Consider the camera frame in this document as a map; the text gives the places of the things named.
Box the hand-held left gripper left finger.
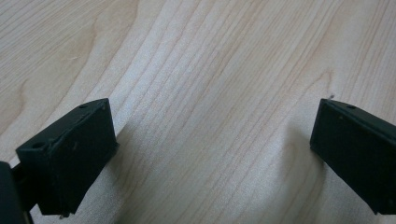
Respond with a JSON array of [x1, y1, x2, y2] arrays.
[[15, 97, 120, 217]]

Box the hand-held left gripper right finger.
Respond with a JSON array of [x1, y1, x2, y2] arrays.
[[309, 98, 396, 216]]

